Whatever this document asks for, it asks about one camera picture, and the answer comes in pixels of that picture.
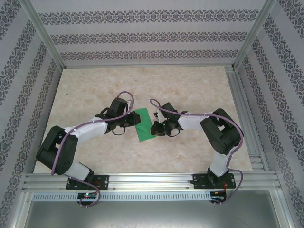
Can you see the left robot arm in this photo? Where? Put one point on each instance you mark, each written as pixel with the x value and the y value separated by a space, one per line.
pixel 54 152

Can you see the aluminium side rail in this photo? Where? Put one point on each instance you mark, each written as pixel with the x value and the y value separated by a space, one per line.
pixel 241 95

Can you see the green square paper sheet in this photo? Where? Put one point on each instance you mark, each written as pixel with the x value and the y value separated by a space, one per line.
pixel 145 130

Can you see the long aluminium mounting rail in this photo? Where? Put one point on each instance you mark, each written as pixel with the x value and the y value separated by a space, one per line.
pixel 152 179

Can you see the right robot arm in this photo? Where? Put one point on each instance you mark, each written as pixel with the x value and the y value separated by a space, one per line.
pixel 218 137

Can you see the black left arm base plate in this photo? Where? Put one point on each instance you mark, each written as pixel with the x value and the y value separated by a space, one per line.
pixel 104 181

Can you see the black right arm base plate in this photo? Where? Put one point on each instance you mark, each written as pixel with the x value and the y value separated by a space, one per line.
pixel 198 181

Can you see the aluminium frame post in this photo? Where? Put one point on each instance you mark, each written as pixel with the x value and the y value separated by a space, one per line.
pixel 254 33
pixel 44 33

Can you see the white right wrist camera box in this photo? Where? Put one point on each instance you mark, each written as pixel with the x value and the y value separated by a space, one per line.
pixel 159 116

